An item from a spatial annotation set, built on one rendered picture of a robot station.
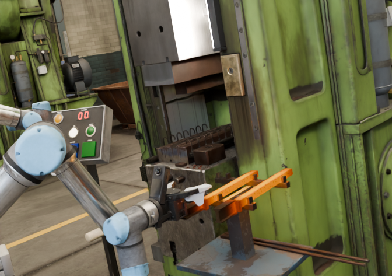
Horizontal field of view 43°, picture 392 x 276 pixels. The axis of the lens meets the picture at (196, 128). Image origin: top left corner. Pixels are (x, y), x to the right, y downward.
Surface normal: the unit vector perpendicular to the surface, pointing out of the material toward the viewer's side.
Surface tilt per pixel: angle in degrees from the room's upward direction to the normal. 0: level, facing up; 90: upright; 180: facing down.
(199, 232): 90
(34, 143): 86
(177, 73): 90
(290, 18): 89
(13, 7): 106
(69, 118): 60
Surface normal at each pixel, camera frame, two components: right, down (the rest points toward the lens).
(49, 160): 0.31, 0.02
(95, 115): -0.37, -0.29
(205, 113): 0.70, 0.00
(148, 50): -0.69, 0.24
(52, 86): 0.54, -0.15
